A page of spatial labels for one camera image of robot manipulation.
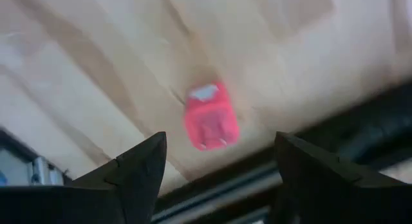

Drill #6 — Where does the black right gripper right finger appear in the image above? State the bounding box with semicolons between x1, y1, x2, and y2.
269;131;412;224

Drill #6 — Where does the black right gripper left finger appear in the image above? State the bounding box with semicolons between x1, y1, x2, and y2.
0;131;168;224

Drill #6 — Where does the pink plug adapter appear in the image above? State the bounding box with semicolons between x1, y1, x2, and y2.
183;81;241;152

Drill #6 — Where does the silver metal bracket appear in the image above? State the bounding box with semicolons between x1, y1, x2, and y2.
30;155;64;186

